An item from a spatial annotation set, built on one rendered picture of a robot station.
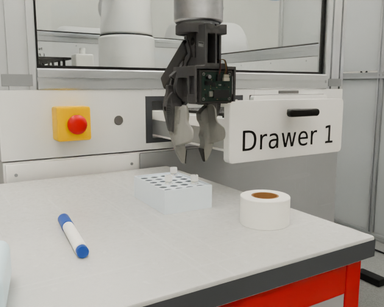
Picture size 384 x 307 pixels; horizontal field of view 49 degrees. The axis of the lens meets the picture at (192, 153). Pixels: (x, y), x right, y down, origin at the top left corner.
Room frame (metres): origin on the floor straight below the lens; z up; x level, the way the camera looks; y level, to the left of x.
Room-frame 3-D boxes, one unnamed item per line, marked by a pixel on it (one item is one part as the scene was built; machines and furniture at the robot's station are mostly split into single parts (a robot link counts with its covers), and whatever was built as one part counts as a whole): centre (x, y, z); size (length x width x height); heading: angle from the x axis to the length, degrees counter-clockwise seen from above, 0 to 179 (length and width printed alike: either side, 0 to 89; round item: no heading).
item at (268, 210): (0.58, -0.10, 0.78); 0.07 x 0.07 x 0.04
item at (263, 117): (0.81, -0.18, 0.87); 0.29 x 0.02 x 0.11; 121
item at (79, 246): (0.52, 0.15, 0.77); 0.14 x 0.02 x 0.02; 25
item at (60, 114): (0.90, 0.26, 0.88); 0.07 x 0.05 x 0.07; 121
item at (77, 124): (0.87, 0.24, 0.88); 0.04 x 0.03 x 0.04; 121
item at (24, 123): (1.52, 0.20, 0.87); 1.02 x 0.95 x 0.14; 121
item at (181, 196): (0.69, 0.03, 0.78); 0.12 x 0.08 x 0.04; 29
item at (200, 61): (0.66, -0.01, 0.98); 0.09 x 0.08 x 0.12; 29
